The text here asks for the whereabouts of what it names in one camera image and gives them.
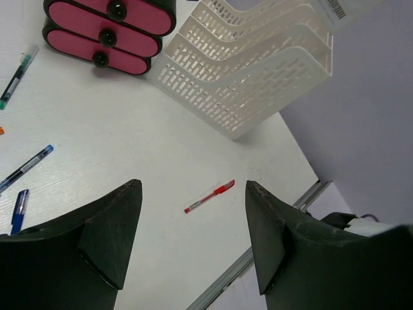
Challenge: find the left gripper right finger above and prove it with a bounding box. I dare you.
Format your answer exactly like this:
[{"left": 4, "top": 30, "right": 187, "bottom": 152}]
[{"left": 245, "top": 181, "right": 323, "bottom": 296}]

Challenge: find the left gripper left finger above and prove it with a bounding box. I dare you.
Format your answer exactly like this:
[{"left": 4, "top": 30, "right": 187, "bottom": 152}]
[{"left": 19, "top": 179, "right": 143, "bottom": 289}]

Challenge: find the red pen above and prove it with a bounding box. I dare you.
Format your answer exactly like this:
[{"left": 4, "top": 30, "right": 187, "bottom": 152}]
[{"left": 184, "top": 180, "right": 236, "bottom": 214}]

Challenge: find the black pink drawer organizer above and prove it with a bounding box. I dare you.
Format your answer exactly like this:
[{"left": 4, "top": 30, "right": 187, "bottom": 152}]
[{"left": 42, "top": 0, "right": 176, "bottom": 76}]

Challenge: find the spiral notebook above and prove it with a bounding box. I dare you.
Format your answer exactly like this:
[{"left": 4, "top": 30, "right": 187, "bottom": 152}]
[{"left": 311, "top": 0, "right": 384, "bottom": 33}]

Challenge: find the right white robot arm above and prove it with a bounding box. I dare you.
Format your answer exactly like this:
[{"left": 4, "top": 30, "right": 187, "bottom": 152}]
[{"left": 321, "top": 212, "right": 388, "bottom": 237}]

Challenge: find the blue capped pen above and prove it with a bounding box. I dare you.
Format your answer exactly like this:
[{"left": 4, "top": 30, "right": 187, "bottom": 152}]
[{"left": 10, "top": 189, "right": 30, "bottom": 235}]

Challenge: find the blue clear pen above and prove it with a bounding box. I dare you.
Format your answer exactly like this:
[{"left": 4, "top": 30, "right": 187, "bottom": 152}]
[{"left": 0, "top": 145, "right": 54, "bottom": 194}]

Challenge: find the white plastic file rack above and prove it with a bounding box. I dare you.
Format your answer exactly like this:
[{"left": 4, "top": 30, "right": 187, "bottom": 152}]
[{"left": 147, "top": 1, "right": 333, "bottom": 140}]

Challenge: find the green pen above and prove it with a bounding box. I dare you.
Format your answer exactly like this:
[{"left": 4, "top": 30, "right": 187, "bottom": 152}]
[{"left": 1, "top": 44, "right": 39, "bottom": 110}]

